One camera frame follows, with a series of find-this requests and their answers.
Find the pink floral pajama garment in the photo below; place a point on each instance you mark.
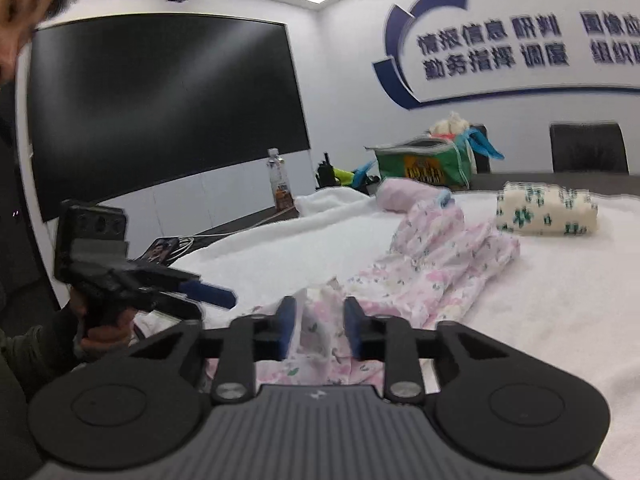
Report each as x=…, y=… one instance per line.
x=440, y=265

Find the white fluffy blanket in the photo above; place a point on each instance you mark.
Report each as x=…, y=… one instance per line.
x=550, y=300

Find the person's dark-clothed torso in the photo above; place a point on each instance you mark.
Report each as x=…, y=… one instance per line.
x=20, y=210

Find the yellow-green and blue items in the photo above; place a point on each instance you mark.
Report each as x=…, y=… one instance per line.
x=352, y=176

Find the rolled pink cloth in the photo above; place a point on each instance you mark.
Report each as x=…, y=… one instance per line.
x=400, y=195

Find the dark printed card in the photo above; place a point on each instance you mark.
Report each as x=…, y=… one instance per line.
x=160, y=250

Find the black office chair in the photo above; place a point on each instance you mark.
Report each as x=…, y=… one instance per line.
x=481, y=157
x=590, y=150

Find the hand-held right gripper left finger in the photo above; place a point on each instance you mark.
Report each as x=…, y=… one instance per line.
x=286, y=327

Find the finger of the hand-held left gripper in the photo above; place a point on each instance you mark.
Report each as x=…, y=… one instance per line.
x=210, y=294
x=180, y=309

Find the large black wall screen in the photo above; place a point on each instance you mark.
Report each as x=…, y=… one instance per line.
x=165, y=110

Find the blue wall sign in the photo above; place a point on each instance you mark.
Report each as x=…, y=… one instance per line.
x=475, y=40

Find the person's left forearm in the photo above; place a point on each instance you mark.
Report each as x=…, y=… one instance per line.
x=35, y=365

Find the clear bottle orange label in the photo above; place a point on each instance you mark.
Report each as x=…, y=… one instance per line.
x=280, y=185

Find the person's left hand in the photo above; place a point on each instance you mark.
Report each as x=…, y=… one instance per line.
x=107, y=332

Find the cream folded cloth green flowers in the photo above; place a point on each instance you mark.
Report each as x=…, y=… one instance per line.
x=547, y=210

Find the green fabric bag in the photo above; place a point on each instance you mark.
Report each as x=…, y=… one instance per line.
x=425, y=165

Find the person's head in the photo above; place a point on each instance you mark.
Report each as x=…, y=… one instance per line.
x=20, y=10

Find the black walkie-talkie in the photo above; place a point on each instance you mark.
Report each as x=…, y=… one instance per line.
x=326, y=175

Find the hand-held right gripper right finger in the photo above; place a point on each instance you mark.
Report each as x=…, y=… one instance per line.
x=354, y=327

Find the white soft items in bag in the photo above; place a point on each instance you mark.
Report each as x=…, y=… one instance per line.
x=450, y=127

